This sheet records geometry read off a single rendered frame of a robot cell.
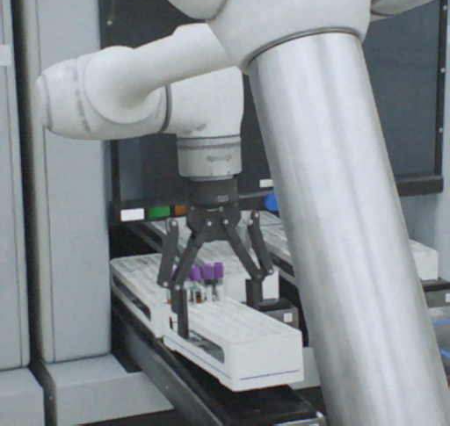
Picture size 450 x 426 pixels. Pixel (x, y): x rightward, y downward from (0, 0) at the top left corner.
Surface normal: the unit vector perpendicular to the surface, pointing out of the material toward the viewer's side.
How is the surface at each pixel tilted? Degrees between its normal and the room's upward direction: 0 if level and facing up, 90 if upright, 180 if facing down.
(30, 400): 90
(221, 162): 84
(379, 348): 65
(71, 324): 90
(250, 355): 84
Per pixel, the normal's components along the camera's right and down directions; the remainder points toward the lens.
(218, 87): 0.35, 0.10
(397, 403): 0.03, -0.22
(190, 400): -0.94, 0.09
